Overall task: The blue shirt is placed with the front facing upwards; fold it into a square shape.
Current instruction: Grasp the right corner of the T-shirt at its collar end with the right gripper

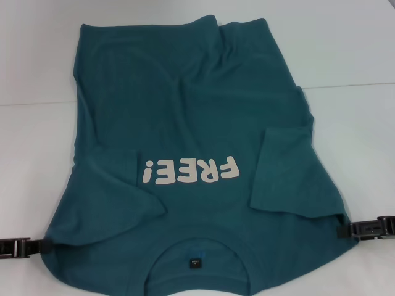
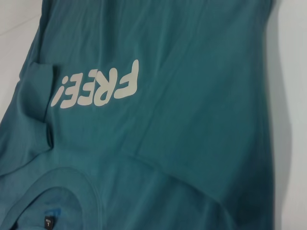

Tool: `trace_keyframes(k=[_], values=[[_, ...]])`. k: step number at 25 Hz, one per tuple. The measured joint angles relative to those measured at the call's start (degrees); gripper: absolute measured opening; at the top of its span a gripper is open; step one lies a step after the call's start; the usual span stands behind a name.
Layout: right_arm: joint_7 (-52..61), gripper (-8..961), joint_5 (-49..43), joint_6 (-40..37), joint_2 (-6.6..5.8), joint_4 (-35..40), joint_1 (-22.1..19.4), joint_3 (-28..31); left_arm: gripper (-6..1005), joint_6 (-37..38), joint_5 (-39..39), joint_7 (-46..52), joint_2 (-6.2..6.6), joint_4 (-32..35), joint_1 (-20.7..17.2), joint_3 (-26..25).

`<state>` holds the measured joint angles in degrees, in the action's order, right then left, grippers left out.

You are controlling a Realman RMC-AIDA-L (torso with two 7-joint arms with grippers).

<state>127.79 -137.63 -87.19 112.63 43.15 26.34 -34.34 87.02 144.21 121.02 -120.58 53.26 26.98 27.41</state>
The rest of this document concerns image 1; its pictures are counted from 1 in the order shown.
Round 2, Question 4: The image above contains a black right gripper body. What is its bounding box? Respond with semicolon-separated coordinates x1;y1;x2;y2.
380;215;395;241

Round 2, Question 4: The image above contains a teal t-shirt with FREE print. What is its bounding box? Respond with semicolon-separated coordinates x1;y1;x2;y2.
43;15;360;296

